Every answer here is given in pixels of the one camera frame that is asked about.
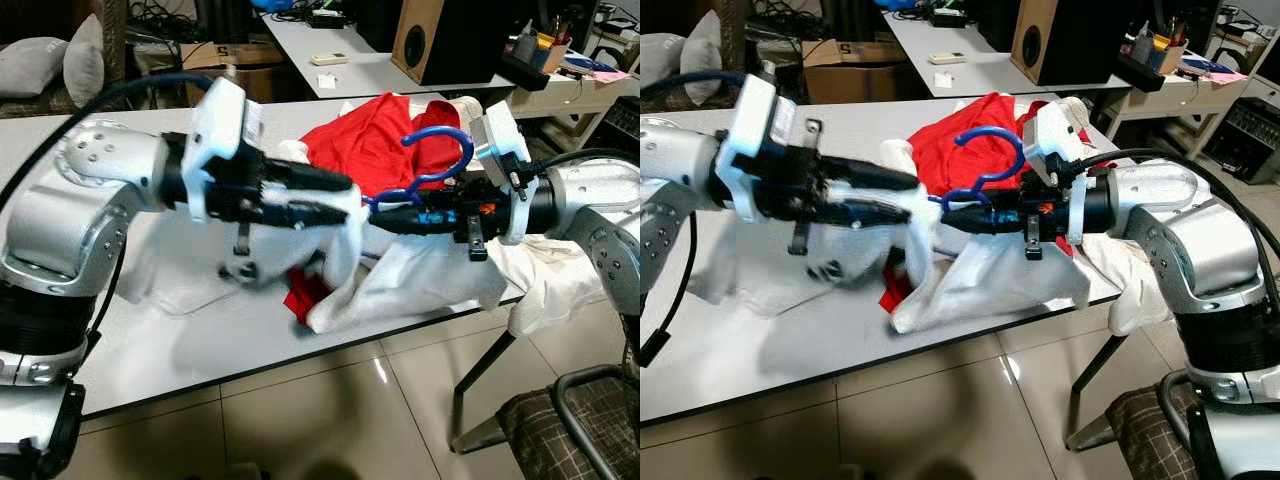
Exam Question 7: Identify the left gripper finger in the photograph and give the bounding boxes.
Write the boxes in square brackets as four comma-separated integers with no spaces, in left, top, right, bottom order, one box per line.
[845,160,921,193]
[275,198,346,231]
[835,195,906,231]
[280,163,356,194]

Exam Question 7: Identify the white T-shirt with dark letters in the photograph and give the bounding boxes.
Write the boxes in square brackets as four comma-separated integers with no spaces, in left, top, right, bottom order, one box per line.
[120,140,511,336]
[690,140,1093,336]

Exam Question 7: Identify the blue plastic clothes hanger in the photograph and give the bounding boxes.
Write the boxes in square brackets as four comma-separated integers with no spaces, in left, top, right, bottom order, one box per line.
[935,125,1029,213]
[360,125,474,213]

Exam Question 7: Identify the red garment with white print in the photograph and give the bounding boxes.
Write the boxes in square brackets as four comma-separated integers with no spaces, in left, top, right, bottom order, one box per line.
[880,93,1031,316]
[283,93,463,326]

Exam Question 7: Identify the plain white crumpled garment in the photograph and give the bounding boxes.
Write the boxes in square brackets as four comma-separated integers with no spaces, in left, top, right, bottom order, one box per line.
[490,235,611,336]
[1075,235,1176,336]

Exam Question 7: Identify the brown cardboard box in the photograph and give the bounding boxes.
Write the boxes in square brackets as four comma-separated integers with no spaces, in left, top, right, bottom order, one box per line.
[800,40,906,106]
[180,40,286,106]

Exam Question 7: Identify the black desk organizer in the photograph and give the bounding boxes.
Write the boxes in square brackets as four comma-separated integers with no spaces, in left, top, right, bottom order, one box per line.
[1118,25,1196,93]
[500,30,576,93]

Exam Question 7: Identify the grey cushion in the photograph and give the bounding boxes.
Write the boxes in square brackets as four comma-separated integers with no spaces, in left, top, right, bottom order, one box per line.
[62,15,106,106]
[0,38,69,99]
[640,35,691,86]
[682,10,726,101]

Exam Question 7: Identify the wooden speaker with black cone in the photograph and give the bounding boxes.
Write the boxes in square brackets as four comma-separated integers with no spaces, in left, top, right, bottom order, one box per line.
[1010,0,1141,86]
[392,0,521,86]

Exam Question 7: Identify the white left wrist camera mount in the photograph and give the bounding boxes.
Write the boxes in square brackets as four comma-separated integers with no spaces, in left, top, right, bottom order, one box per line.
[722,72,801,223]
[185,78,266,223]

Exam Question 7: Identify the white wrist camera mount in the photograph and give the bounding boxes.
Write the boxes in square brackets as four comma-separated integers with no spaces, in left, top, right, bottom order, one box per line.
[1022,100,1091,246]
[722,72,801,223]
[470,100,536,246]
[185,78,266,223]

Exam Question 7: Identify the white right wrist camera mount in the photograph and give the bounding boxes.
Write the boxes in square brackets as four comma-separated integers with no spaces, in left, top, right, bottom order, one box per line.
[1022,100,1091,246]
[470,100,536,246]

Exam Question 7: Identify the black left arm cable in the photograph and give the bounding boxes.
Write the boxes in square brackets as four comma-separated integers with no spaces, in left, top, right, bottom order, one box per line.
[640,70,749,368]
[0,70,216,211]

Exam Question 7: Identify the plaid chair with grey frame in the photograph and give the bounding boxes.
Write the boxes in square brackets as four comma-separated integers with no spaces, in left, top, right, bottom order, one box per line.
[497,365,641,480]
[1105,370,1216,480]

